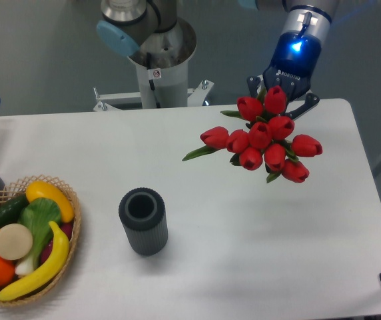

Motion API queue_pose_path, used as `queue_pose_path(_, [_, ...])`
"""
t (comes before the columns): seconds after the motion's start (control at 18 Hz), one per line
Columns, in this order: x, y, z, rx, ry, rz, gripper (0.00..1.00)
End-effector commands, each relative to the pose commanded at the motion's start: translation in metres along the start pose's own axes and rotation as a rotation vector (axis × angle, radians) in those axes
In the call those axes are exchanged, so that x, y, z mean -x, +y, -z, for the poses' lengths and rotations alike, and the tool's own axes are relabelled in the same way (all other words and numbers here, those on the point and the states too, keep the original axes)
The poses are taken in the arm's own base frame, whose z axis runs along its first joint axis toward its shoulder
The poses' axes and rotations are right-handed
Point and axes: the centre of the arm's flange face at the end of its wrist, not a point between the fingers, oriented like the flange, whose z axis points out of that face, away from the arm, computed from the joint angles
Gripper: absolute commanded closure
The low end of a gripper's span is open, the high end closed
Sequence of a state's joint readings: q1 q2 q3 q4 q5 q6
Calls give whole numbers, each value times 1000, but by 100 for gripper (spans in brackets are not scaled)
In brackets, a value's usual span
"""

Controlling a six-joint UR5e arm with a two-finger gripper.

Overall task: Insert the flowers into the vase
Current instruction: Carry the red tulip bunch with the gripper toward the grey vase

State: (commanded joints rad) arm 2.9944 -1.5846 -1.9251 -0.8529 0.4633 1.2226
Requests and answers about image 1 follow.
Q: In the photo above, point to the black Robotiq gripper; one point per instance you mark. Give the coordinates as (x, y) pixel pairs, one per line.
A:
(290, 68)

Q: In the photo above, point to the red tulip bouquet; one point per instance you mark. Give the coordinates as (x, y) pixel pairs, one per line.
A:
(266, 142)

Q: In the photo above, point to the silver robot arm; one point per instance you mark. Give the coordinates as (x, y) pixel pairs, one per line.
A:
(126, 25)

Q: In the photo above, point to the dark grey ribbed vase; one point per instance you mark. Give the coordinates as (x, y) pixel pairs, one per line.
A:
(142, 213)

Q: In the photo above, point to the purple red vegetable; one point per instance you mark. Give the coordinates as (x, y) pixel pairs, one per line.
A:
(67, 229)

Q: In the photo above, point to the yellow banana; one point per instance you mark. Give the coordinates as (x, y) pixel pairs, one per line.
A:
(45, 272)

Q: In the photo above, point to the green bok choy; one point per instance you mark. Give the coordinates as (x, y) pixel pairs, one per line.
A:
(36, 217)

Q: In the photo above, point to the woven wicker basket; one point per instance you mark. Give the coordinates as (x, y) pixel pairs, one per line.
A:
(19, 187)

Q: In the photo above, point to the green cucumber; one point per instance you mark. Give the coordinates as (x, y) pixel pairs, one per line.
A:
(11, 210)

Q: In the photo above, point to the beige round disc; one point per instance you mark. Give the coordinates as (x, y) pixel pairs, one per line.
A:
(15, 241)

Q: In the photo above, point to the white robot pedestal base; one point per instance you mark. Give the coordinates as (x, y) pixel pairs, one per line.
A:
(162, 73)

